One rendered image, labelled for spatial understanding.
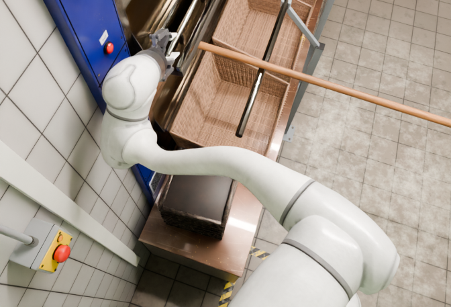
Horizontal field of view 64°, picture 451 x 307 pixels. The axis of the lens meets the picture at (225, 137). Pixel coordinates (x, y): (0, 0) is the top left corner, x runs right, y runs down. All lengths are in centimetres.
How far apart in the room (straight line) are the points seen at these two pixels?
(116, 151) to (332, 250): 55
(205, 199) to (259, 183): 88
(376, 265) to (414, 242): 214
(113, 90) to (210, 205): 83
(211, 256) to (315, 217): 123
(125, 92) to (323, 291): 53
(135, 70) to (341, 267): 56
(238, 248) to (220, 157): 114
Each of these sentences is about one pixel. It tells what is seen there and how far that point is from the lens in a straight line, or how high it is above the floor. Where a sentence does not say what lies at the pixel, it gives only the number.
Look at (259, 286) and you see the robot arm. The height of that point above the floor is 179.
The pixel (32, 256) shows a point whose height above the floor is 151.
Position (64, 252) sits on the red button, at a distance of 95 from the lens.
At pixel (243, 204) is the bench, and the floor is 58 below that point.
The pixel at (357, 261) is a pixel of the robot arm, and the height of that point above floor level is 181.
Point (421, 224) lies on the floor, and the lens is 280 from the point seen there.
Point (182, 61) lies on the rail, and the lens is 117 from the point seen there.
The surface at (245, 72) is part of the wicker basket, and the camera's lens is 204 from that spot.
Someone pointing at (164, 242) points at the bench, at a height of 58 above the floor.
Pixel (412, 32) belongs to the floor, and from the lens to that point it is 366.
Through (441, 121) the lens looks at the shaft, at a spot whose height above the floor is 120.
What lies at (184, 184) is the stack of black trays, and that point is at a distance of 154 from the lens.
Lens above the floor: 235
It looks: 64 degrees down
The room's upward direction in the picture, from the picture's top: 6 degrees clockwise
